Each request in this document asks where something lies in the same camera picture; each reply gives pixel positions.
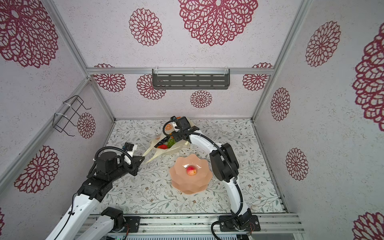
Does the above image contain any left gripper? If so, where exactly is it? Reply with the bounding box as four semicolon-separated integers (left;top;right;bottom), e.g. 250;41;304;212
109;156;146;183

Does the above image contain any cream plastic fruit bag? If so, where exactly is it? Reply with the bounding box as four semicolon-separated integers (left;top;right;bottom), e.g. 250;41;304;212
143;123;190;164

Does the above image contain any red yellow peach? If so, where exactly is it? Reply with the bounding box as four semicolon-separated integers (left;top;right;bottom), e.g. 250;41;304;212
186;166;198;176

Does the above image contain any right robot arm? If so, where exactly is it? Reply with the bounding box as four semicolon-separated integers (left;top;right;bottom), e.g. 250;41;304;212
165;116;252;229

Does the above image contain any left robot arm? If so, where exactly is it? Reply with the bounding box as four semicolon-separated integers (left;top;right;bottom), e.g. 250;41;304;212
47;146;145;240

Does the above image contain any green grape bunch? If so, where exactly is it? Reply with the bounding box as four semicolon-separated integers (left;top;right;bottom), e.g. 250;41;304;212
167;138;176;149

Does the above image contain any red strawberry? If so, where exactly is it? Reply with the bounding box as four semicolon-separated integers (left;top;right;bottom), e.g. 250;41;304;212
158;145;168;150

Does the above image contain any pink scalloped bowl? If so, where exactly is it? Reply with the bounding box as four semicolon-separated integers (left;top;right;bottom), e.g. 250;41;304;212
170;154;213;195

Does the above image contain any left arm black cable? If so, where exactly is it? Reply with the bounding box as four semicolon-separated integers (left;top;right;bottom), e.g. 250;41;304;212
93;146;137;173

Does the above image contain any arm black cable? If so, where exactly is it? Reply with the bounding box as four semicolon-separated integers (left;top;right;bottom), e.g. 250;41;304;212
93;146;137;173
162;120;244;240

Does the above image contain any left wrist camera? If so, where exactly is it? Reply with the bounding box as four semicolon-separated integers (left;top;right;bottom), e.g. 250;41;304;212
122;142;138;157

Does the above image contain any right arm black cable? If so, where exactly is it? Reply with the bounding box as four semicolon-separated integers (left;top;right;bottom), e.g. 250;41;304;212
162;120;244;240

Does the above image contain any grey wall shelf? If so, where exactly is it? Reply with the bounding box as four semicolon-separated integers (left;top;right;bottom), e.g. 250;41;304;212
152;69;230;90

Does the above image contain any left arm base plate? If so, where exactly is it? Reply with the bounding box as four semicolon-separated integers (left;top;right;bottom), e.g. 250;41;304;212
100;206;141;234

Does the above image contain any black wire wall rack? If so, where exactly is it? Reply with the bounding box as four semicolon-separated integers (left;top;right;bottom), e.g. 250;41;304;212
52;95;91;137

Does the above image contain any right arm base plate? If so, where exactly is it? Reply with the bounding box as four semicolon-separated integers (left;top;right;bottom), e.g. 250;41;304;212
220;215;261;232

